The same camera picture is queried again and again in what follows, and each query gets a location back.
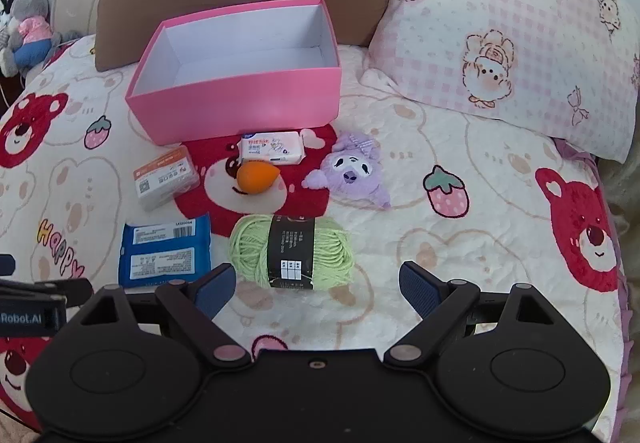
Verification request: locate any white wet wipes pack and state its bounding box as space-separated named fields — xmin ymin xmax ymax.
xmin=236 ymin=132 xmax=306 ymax=166

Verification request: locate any purple plush toy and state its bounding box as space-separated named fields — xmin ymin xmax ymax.
xmin=302 ymin=132 xmax=392 ymax=209

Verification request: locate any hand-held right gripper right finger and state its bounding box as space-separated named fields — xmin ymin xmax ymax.
xmin=383 ymin=261 xmax=569 ymax=369

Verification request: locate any green yarn ball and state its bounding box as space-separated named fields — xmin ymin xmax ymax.
xmin=229 ymin=214 xmax=355 ymax=291

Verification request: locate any blue wet wipes pack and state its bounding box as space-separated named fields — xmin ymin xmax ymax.
xmin=118 ymin=214 xmax=212 ymax=286

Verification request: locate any bear printed blanket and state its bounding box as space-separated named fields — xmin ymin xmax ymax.
xmin=0 ymin=30 xmax=633 ymax=443

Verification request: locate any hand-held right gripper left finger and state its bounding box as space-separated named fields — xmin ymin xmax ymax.
xmin=74 ymin=263 xmax=253 ymax=372

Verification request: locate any orange makeup sponge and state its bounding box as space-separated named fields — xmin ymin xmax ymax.
xmin=236 ymin=162 xmax=282 ymax=195

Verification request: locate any pink cardboard box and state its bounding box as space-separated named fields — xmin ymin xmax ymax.
xmin=125 ymin=0 xmax=343 ymax=146

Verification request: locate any grey orange card box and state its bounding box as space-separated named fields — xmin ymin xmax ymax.
xmin=132 ymin=146 xmax=201 ymax=211

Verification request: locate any grey bunny plush toy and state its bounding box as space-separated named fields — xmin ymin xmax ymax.
xmin=0 ymin=0 xmax=56 ymax=76

